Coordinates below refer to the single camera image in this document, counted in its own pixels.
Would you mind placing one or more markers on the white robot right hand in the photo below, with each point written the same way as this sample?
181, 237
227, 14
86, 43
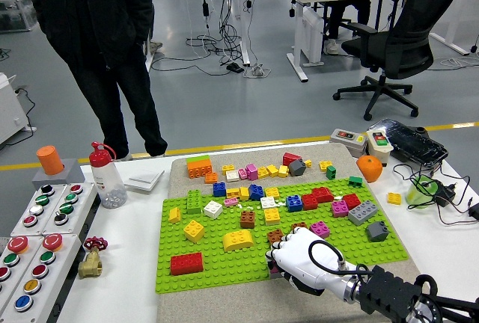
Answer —
299, 255

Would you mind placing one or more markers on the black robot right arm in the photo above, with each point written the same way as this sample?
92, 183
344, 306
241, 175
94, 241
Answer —
389, 293

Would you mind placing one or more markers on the green studded baseplate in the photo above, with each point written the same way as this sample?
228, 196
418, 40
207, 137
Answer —
224, 263

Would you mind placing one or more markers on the brown square brick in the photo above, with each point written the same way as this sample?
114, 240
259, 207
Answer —
274, 236
247, 220
298, 225

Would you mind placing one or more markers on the yellow square brick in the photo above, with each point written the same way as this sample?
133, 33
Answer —
263, 172
283, 170
272, 193
272, 170
393, 198
272, 217
325, 165
228, 169
194, 231

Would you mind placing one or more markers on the blue square brick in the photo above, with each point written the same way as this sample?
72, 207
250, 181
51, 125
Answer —
219, 189
256, 192
294, 203

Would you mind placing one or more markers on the red square brick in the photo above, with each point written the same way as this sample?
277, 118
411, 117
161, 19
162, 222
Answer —
308, 202
351, 202

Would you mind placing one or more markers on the white square brick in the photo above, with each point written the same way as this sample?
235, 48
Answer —
232, 175
268, 202
213, 209

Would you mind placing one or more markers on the yellow curved brick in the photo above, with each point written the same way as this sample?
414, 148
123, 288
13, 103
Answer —
237, 240

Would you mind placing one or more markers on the grey-brown mat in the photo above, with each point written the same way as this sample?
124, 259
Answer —
243, 304

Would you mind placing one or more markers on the grey long brick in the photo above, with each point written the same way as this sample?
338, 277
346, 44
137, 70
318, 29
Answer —
362, 212

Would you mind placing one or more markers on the dark grey sloped brick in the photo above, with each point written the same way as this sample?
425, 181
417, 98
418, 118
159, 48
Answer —
297, 167
378, 232

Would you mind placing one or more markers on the narrow yellow brick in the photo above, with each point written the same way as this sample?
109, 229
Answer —
244, 193

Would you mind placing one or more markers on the flat pink brick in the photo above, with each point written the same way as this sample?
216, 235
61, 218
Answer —
231, 202

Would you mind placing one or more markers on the dark green brick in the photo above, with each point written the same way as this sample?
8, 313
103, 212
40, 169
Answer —
331, 172
356, 181

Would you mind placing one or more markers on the flat yellow brick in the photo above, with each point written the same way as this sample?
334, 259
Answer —
232, 193

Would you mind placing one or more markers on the tiny yellow brick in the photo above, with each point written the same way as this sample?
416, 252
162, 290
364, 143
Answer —
307, 163

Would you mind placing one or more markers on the tall pink brick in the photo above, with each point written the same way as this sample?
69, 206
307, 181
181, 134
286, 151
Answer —
251, 171

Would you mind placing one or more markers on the small pink brick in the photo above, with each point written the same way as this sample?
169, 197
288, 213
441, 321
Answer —
242, 173

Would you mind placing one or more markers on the orange fruit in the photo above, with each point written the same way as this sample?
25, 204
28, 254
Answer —
369, 168

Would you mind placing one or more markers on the small orange brick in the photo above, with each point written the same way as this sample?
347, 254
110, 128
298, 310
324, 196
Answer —
211, 178

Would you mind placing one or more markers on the lime green tall brick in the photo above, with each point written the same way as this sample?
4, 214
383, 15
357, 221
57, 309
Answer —
194, 202

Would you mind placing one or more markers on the green translucent cup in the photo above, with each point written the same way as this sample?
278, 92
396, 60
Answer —
415, 197

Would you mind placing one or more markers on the small yellow sloped brick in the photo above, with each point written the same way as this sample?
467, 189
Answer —
174, 215

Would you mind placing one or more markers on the orange brick with green top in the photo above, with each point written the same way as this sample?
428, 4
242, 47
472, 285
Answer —
199, 168

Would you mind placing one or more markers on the white red-green button box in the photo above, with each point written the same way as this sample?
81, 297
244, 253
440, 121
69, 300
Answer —
378, 146

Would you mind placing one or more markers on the black handheld device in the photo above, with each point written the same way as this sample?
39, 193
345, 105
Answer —
409, 143

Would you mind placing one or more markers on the black power adapter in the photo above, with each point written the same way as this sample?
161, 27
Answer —
445, 192

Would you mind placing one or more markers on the black plug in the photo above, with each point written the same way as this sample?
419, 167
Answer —
474, 211

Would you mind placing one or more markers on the white power strip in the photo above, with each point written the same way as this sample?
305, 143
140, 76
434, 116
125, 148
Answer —
256, 72

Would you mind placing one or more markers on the black floor adapter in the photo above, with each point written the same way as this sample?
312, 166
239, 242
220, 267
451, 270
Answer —
235, 68

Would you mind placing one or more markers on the clear bottle red cap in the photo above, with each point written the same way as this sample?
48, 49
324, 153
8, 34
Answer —
106, 177

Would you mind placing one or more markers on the brass valve red handwheel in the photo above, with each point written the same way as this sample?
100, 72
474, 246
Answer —
90, 263

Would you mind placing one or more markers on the white computer tower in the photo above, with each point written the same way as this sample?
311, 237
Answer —
312, 39

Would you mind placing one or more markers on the grey box two green buttons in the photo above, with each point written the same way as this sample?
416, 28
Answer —
82, 203

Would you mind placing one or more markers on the grey square block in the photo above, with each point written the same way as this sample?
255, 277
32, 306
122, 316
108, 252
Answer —
71, 173

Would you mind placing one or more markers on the seated person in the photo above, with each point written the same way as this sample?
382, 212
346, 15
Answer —
155, 44
346, 16

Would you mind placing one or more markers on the black office chair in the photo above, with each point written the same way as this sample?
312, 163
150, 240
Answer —
411, 31

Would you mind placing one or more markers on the grey box with blue button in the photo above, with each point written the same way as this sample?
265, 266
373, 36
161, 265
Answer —
45, 297

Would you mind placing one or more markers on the orange cylinder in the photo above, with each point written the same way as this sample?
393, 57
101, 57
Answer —
50, 159

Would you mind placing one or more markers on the grey box with white button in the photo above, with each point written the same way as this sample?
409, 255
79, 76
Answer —
28, 226

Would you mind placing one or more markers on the grey emergency-stop button box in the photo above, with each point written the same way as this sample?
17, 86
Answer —
20, 263

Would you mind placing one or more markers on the white cabinet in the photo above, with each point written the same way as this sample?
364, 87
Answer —
11, 113

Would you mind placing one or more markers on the clear storage case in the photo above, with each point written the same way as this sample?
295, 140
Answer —
11, 16

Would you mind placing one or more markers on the grey two-button switch box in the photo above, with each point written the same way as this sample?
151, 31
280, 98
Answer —
348, 140

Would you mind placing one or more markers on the white wall switch plate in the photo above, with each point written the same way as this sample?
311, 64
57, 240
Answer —
144, 179

